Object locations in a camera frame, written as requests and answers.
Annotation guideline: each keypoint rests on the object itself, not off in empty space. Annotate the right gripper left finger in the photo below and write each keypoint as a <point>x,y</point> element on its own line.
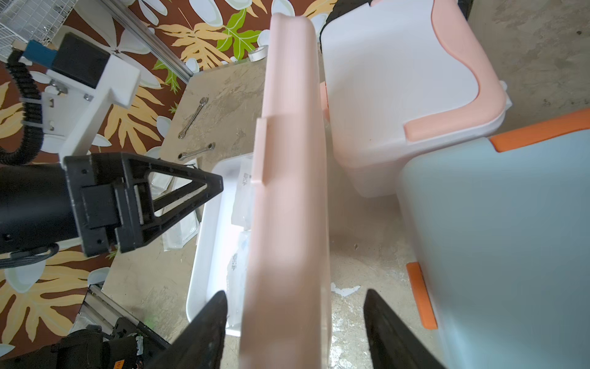
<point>201,344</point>

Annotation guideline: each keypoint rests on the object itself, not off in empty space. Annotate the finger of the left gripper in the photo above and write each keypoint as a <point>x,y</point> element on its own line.
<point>157,215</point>

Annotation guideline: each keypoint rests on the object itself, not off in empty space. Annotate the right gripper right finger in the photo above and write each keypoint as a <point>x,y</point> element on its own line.
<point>391,342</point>

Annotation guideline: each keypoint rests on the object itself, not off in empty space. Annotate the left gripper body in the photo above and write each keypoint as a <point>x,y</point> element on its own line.
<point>99,188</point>

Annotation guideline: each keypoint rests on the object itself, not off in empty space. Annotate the white tray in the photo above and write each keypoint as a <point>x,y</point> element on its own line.
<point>217,241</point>

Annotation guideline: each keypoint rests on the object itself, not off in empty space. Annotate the pink first aid kit box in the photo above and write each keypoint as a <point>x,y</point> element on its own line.
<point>286,319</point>

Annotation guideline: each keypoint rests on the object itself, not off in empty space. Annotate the blue orange first aid kit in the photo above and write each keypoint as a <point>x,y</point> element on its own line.
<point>500,230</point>

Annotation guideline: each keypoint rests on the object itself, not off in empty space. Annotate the white first aid kit box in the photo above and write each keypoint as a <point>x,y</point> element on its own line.
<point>404,78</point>

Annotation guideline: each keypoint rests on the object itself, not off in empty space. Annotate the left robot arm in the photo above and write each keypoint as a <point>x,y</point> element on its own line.
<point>53,189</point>

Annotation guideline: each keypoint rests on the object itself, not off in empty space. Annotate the small steel wrench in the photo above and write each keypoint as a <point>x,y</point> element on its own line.
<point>186,155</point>

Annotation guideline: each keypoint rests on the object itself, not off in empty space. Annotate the large steel wrench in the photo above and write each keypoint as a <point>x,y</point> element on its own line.
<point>192,119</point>

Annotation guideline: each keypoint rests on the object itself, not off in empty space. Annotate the clear tape roll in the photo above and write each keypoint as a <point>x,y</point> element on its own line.
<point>258,54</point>

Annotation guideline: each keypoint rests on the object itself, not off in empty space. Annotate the white wire basket left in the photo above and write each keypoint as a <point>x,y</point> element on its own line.
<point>27,20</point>

